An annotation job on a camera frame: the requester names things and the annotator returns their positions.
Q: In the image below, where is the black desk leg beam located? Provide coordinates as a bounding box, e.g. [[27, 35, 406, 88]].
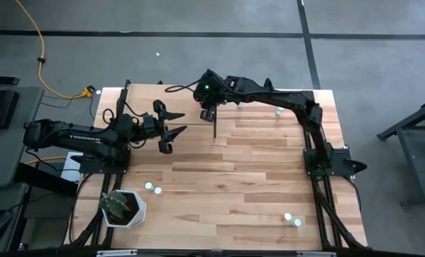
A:
[[14, 162, 79, 198]]

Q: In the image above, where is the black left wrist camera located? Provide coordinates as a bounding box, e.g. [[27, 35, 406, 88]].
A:
[[142, 113, 156, 134]]

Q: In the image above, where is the black aluminium frame rail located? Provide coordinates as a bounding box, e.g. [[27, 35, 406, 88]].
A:
[[69, 79, 133, 248], [299, 89, 369, 250]]

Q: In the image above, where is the grey desk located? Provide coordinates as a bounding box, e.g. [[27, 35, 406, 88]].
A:
[[0, 85, 45, 189]]

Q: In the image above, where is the yellow extension cable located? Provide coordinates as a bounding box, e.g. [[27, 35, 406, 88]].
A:
[[14, 0, 96, 100]]

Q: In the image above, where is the white hexagonal plant pot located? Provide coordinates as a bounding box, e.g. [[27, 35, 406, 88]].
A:
[[101, 189, 148, 229]]

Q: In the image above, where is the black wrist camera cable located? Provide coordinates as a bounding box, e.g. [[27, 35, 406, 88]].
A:
[[164, 80, 201, 94]]

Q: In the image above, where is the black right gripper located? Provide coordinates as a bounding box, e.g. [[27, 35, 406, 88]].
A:
[[194, 91, 220, 124]]

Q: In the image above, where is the black side table frame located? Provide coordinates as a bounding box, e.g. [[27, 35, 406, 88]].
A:
[[376, 96, 425, 208]]

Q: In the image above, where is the white paper sheet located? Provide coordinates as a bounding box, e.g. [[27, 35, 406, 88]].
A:
[[60, 151, 85, 183]]

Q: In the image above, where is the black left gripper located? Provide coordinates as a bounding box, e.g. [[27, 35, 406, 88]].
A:
[[139, 99, 189, 155]]

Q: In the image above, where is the green cactus plant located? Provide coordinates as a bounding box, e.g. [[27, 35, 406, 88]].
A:
[[99, 191, 131, 219]]

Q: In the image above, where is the silver metal bracket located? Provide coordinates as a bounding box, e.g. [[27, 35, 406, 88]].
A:
[[96, 249, 139, 257], [296, 251, 337, 257]]

